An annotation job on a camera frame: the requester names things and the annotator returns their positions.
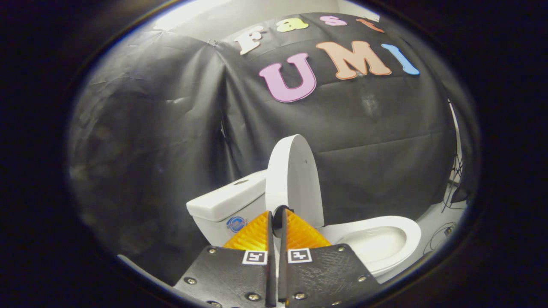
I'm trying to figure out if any white toilet lid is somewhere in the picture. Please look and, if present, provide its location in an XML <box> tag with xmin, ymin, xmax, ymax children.
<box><xmin>265</xmin><ymin>134</ymin><xmax>325</xmax><ymax>229</ymax></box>

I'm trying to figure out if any white ceramic toilet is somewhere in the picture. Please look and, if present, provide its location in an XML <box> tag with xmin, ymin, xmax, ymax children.
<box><xmin>186</xmin><ymin>170</ymin><xmax>422</xmax><ymax>278</ymax></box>

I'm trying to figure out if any long black floor cable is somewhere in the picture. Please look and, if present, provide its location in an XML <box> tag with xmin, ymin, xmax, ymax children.
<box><xmin>424</xmin><ymin>222</ymin><xmax>458</xmax><ymax>256</ymax></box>

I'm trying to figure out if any black tripod stand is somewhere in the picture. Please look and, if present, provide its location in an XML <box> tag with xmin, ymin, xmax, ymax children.
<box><xmin>447</xmin><ymin>101</ymin><xmax>468</xmax><ymax>210</ymax></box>

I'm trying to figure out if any black backdrop cloth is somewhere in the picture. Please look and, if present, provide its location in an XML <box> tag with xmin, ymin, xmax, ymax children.
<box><xmin>68</xmin><ymin>12</ymin><xmax>478</xmax><ymax>285</ymax></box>

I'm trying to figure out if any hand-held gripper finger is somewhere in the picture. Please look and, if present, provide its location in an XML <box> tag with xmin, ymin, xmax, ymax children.
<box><xmin>173</xmin><ymin>210</ymin><xmax>277</xmax><ymax>308</ymax></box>
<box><xmin>278</xmin><ymin>208</ymin><xmax>381</xmax><ymax>308</ymax></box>

